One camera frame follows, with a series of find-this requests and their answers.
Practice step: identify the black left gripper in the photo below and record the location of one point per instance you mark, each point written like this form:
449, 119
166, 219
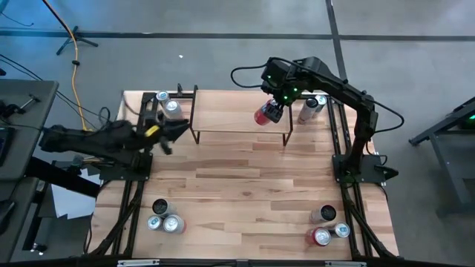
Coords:
143, 140

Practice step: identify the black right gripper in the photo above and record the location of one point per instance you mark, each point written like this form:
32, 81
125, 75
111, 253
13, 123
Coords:
278, 79

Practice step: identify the red Fanta can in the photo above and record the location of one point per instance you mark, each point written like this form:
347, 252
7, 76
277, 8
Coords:
322, 236
261, 115

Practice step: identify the slim silver Celsius can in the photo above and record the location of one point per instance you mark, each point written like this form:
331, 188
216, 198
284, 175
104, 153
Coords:
328, 213
160, 207
306, 113

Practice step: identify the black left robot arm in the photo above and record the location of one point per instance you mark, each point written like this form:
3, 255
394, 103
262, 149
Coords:
92, 139

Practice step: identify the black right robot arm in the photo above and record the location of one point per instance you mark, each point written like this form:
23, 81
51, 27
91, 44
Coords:
334, 83

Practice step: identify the yellow tag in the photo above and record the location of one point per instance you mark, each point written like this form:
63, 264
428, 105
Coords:
152, 131

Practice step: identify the silver orange can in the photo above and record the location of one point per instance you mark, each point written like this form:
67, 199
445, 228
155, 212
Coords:
172, 107
171, 224

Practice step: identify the slim silver can blue tab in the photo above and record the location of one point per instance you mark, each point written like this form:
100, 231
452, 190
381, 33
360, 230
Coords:
154, 222
342, 230
162, 96

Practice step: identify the black aluminium crossbar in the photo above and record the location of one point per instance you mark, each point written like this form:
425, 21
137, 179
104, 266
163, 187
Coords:
185, 95

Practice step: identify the slim blue striped can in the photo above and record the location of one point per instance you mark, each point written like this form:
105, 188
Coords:
321, 100

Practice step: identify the black table clamp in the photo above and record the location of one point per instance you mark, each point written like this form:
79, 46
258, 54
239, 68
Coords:
180, 89

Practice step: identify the black knob clamp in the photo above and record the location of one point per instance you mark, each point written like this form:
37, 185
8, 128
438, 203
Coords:
76, 162

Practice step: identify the black diagonal beam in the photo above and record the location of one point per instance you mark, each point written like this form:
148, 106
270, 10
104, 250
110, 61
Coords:
59, 176

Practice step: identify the white paper sheet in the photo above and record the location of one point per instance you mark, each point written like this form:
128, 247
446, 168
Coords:
70, 204

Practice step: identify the black tripod stand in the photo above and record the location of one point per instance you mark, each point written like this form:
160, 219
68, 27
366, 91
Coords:
76, 37

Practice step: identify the grey side table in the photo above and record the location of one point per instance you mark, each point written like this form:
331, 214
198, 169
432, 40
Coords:
18, 193
37, 89

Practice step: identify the black metal clamp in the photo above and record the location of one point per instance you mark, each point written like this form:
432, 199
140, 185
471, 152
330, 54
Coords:
31, 99

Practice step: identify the dark tablet device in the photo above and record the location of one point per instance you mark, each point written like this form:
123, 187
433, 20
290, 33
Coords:
4, 146

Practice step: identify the grey metal cart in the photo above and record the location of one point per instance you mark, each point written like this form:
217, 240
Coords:
445, 155

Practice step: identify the silver metal bracket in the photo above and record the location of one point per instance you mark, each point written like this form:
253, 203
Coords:
138, 263
345, 264

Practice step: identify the black frame beam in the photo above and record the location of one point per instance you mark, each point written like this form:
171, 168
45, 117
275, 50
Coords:
204, 264

